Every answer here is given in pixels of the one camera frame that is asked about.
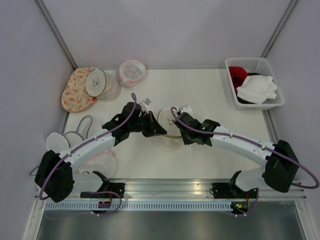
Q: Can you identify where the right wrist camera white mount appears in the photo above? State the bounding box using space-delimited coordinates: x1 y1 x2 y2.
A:
177 105 193 116

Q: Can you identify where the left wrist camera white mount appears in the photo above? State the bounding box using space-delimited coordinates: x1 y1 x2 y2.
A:
139 98 152 112

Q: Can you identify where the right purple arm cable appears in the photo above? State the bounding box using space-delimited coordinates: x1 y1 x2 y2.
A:
170 106 320 189

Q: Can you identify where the beige cylindrical mesh laundry bag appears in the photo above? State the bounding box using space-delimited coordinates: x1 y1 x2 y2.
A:
85 68 122 103

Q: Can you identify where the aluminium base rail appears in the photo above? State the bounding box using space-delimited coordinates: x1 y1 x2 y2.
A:
34 177 306 201

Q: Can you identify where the white slotted cable duct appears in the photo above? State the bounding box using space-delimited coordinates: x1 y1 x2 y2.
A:
45 200 232 212

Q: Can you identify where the floral peach laundry bag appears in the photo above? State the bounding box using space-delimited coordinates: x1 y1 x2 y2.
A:
61 67 97 113

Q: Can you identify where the white grey-trimmed mesh laundry bag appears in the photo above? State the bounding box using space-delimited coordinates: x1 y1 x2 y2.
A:
45 115 118 178

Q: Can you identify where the beige round mesh laundry bag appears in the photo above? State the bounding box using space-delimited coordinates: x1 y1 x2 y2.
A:
152 107 183 151

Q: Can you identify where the pink trimmed mesh laundry bag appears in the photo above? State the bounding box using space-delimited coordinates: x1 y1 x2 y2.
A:
115 59 148 88

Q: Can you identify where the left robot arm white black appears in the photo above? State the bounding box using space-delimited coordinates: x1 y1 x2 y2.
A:
34 102 167 203

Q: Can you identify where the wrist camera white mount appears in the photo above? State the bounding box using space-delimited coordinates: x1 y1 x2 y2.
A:
139 98 152 112
177 105 193 116

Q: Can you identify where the red garment in basket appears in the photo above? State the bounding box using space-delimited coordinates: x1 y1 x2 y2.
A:
228 66 248 90

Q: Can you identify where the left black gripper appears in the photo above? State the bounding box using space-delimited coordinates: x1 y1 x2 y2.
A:
128 111 167 138

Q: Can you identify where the white bra in basket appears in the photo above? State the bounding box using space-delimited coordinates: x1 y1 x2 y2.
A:
236 75 277 104

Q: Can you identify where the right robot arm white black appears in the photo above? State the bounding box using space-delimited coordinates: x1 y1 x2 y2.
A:
173 112 299 198

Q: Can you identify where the white plastic basket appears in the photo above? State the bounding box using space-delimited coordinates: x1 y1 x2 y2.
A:
225 56 285 110

